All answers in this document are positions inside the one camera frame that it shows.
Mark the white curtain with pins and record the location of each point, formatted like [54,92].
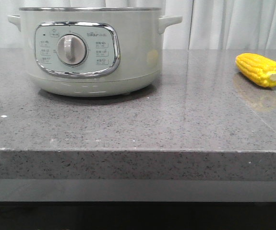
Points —
[206,24]

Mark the yellow corn cob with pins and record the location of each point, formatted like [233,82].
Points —
[257,68]

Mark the pale green electric cooking pot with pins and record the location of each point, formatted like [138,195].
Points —
[92,51]

